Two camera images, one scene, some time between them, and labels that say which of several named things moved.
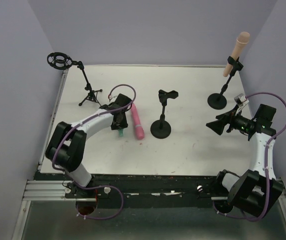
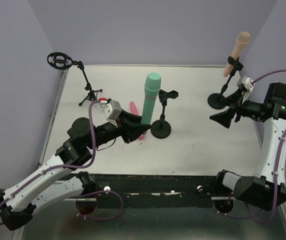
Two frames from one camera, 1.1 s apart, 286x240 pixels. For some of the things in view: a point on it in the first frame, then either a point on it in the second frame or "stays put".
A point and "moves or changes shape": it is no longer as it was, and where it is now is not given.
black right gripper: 228,122 to 235,111
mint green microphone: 121,132 moves or changes shape
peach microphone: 242,40 stays put
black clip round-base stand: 161,128 stays put
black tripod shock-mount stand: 62,61 stays put
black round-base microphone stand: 217,100 stays put
